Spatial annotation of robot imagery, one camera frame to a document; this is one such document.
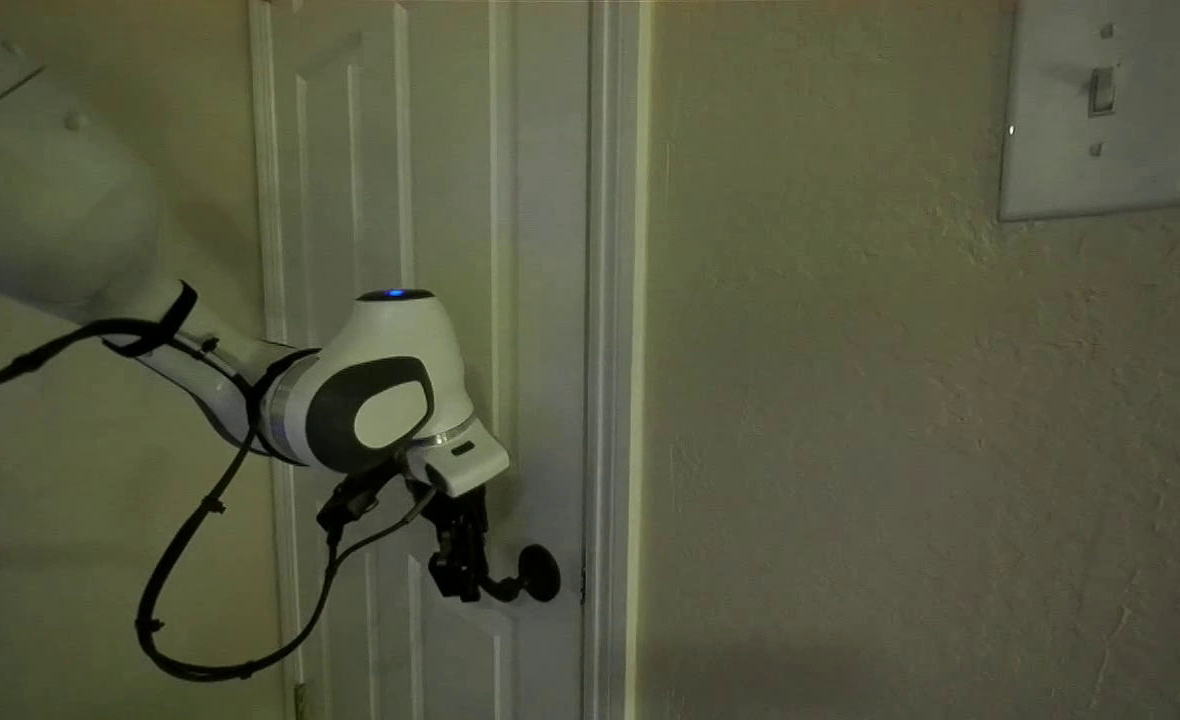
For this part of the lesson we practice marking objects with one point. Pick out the white light switch plate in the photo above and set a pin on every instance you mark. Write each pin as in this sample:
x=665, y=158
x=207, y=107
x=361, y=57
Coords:
x=1095, y=108

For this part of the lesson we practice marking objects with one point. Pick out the white panel door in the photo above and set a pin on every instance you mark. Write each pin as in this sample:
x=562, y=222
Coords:
x=440, y=144

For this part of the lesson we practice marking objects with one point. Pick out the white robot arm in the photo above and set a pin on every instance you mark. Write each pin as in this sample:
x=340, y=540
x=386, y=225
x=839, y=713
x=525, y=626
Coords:
x=77, y=238

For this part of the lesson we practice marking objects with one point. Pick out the white door frame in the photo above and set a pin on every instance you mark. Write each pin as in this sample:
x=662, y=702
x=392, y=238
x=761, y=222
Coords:
x=613, y=359

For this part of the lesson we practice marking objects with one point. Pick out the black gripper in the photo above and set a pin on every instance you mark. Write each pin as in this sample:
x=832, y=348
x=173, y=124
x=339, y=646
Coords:
x=459, y=564

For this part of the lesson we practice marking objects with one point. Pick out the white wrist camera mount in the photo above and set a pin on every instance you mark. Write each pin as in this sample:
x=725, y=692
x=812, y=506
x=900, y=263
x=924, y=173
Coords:
x=462, y=459

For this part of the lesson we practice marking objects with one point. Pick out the black door handle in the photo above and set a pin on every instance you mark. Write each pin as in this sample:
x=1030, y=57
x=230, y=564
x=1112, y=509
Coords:
x=532, y=579

